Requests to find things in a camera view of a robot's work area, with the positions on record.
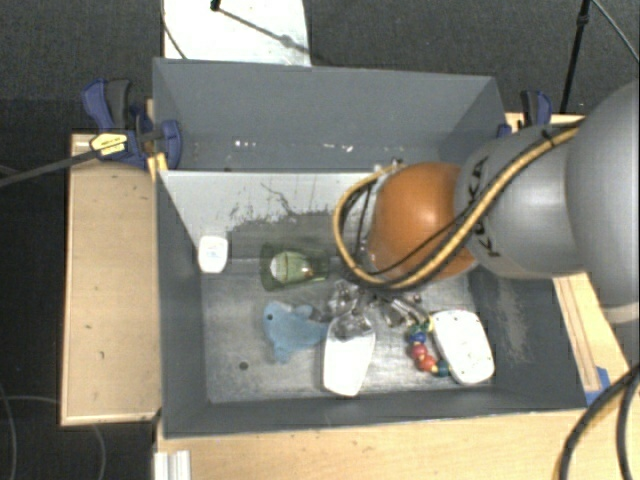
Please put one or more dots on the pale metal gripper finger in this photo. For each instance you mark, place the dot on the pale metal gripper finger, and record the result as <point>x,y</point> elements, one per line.
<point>344,298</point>
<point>351,326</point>

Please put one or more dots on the green glass cup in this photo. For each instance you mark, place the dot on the green glass cup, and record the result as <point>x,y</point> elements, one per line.
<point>295,268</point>

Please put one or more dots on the pale blue toy whale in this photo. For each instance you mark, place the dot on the pale blue toy whale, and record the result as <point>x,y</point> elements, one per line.
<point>290,330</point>

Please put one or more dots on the grey metal bin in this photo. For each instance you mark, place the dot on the grey metal bin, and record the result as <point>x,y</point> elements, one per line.
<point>280,118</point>

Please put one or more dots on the pale wood board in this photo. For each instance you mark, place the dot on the pale wood board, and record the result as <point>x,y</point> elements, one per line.
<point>110,278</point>

